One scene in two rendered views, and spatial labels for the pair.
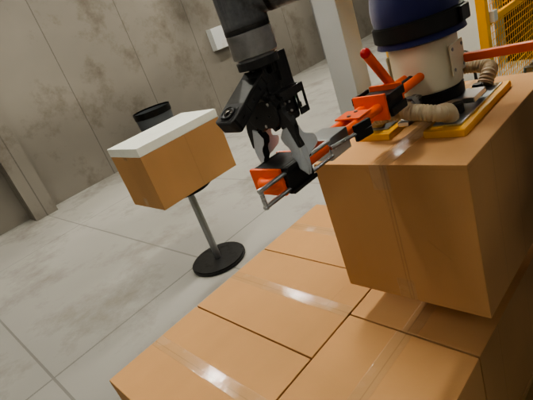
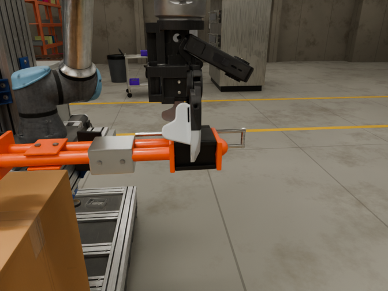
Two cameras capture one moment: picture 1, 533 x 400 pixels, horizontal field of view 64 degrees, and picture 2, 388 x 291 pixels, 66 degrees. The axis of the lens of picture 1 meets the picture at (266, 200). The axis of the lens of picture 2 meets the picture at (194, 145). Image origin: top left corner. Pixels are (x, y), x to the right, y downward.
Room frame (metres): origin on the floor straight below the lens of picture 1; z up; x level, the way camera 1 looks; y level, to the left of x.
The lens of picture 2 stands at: (1.13, 0.22, 1.40)
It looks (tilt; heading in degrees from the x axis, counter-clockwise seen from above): 22 degrees down; 213
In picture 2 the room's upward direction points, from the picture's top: straight up
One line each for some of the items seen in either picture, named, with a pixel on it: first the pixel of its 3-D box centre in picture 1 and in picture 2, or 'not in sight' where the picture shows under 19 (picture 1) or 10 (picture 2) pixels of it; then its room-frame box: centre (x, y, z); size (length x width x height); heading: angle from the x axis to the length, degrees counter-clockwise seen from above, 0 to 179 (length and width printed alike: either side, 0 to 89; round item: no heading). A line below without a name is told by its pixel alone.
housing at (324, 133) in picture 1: (327, 144); (114, 154); (0.81, -0.15, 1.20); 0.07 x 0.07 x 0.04; 39
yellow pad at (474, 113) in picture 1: (469, 101); not in sight; (1.03, -0.57, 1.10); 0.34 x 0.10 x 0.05; 129
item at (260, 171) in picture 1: (281, 171); (193, 148); (0.73, -0.04, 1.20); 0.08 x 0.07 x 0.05; 129
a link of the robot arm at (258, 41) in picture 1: (251, 45); (180, 4); (0.74, -0.06, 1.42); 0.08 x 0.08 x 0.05
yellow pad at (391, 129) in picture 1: (400, 109); not in sight; (1.18, -0.45, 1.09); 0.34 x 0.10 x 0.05; 129
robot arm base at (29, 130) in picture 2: not in sight; (40, 123); (0.60, -0.75, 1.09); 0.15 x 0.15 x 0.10
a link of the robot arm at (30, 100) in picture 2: not in sight; (36, 88); (0.60, -0.75, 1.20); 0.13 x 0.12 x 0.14; 158
